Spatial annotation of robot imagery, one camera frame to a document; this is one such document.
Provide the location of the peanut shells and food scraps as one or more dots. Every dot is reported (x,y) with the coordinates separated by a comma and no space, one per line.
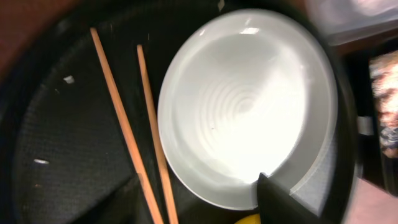
(383,74)

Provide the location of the white plate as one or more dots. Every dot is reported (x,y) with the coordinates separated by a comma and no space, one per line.
(250,92)

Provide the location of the right wooden chopstick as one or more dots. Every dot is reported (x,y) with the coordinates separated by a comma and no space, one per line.
(161,161)

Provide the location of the round black tray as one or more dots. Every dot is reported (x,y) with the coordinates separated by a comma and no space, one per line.
(62,150)

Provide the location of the clear plastic bin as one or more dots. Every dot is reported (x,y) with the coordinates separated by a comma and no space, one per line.
(343,21)

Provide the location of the left wooden chopstick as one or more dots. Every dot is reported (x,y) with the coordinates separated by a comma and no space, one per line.
(127,131)

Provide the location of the wooden chopstick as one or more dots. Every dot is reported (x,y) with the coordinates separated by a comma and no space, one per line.
(161,161)
(127,131)

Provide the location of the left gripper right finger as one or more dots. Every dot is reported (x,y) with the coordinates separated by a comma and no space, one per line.
(276,206)

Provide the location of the black rectangular tray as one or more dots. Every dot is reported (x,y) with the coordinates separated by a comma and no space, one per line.
(377,168)

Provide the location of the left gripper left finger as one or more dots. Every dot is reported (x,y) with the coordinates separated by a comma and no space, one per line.
(124,205)

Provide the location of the yellow bowl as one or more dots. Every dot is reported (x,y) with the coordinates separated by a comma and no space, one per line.
(251,219)

